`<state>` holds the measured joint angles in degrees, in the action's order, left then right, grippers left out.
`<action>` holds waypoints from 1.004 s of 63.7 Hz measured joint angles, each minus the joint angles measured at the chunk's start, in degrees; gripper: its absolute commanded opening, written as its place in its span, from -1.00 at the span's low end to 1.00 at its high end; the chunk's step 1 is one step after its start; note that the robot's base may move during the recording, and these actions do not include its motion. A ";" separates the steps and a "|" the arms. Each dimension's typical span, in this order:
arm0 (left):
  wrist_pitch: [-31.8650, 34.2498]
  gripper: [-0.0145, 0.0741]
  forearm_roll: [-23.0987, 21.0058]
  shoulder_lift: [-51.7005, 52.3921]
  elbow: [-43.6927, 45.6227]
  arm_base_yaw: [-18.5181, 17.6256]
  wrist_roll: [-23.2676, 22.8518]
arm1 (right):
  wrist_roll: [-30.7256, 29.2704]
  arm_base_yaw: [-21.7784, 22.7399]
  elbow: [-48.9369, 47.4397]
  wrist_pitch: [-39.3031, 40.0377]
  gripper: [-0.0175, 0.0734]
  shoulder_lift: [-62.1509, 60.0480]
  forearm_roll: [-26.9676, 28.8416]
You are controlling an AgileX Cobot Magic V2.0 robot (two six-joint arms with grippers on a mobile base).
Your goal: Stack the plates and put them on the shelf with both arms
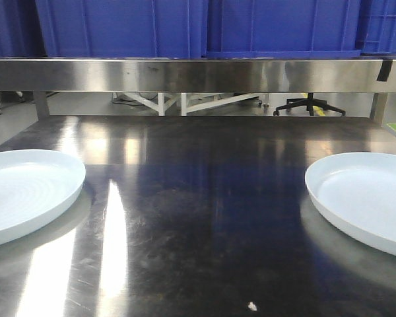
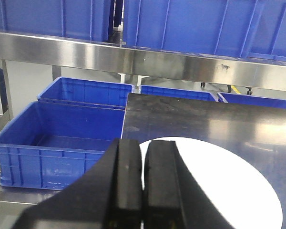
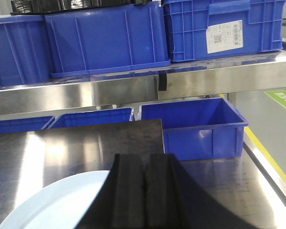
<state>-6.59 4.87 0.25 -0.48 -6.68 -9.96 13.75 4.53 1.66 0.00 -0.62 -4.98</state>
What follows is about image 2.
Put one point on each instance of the blue bin behind left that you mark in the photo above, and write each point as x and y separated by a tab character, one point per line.
89	93

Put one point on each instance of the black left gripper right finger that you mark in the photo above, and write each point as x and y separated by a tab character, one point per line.
172	198

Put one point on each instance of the blue upper shelf left bin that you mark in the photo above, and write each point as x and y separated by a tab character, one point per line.
90	20

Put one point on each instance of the blue bin near left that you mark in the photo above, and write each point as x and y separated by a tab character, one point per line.
49	146

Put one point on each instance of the light blue plate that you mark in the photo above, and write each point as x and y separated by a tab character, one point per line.
239	191

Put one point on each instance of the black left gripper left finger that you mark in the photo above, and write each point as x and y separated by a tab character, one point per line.
107	196

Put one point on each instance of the blue bin lower right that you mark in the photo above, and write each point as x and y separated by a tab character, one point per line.
251	100

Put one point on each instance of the blue bin lower middle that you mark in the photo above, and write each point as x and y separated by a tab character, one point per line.
177	93

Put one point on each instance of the stainless steel shelf rail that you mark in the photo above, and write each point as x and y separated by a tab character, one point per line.
49	50

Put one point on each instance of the blue shelf bin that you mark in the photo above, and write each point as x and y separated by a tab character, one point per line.
90	20
233	28

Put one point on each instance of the blue upper shelf right bin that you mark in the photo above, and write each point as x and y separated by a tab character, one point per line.
233	28

